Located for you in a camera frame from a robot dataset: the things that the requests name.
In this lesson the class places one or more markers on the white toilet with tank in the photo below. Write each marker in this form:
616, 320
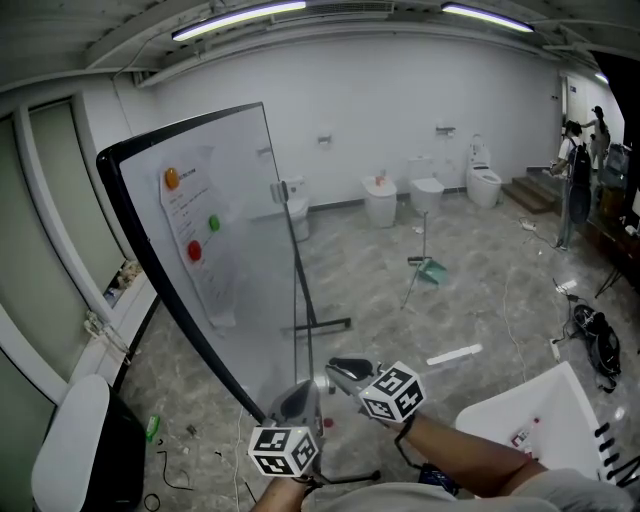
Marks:
426, 190

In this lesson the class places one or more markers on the white tissue holder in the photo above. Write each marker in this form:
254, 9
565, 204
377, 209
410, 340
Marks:
325, 140

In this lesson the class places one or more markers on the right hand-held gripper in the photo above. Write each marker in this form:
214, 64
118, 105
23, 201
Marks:
392, 395

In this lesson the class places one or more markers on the orange round magnet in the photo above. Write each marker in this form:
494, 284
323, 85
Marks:
171, 178

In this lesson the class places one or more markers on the dark side table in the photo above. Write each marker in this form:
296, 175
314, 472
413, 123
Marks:
615, 245

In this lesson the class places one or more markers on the black peg rack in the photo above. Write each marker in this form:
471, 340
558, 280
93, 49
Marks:
612, 455

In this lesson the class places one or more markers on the person's left forearm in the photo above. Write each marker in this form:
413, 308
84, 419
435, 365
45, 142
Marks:
280, 495

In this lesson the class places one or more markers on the person's dark shoe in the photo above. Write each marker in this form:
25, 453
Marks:
436, 477

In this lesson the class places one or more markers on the black curtain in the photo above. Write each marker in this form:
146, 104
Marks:
622, 90

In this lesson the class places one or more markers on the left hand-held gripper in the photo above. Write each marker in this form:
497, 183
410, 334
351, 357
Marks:
282, 450

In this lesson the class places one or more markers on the green bottle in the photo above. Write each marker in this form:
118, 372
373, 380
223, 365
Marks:
153, 427

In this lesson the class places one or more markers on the green round magnet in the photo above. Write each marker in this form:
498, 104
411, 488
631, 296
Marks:
214, 222

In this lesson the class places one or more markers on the tall white smart toilet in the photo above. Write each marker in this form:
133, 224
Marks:
484, 175

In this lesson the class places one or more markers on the black backpack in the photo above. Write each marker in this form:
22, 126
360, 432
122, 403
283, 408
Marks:
600, 345

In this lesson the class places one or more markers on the red round magnet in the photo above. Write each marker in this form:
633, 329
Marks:
194, 250

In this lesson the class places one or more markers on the whiteboard on black stand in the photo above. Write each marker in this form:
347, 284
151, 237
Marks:
240, 200

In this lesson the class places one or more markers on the red white packet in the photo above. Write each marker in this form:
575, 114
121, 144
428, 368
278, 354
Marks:
522, 437

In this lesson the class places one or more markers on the person's grey shirt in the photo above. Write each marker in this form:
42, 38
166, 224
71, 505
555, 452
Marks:
425, 500

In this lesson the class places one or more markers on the white paper sheet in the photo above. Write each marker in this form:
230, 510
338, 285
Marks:
200, 235

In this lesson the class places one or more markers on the window sill clutter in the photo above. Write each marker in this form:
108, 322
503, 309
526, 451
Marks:
125, 280

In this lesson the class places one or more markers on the brown steps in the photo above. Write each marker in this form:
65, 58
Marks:
530, 192

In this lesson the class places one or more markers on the person's right forearm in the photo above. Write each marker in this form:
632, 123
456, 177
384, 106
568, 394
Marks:
465, 455

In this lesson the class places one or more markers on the small wall shelf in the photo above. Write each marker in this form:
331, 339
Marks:
446, 130

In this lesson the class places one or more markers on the white door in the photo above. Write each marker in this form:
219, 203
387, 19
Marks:
580, 100

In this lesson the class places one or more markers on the long ceiling light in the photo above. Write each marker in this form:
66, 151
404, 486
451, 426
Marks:
240, 19
487, 16

